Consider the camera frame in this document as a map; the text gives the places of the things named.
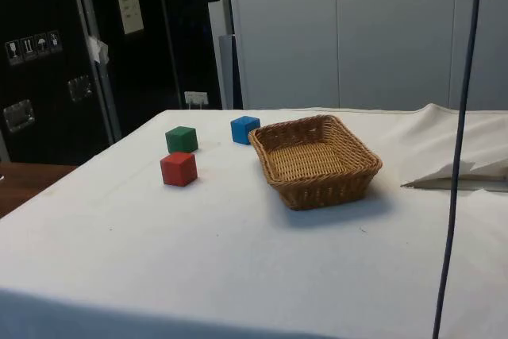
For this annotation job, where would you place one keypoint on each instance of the wicker basket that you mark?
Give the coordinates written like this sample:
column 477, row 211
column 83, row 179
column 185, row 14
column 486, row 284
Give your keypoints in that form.
column 317, row 164

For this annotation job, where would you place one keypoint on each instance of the blue cube block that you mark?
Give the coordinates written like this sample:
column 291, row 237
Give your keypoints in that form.
column 243, row 129

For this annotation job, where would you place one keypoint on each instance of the green cube block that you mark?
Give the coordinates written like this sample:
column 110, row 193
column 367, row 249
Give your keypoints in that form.
column 181, row 139

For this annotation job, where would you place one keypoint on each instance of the red cube block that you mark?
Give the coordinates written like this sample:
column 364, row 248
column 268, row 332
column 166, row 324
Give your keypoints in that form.
column 178, row 170

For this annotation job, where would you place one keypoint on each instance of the pale lockers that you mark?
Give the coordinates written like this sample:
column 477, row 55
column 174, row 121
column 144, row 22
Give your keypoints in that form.
column 369, row 33

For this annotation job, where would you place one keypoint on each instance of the black cabinet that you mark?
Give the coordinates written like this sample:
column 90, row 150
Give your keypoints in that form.
column 119, row 57

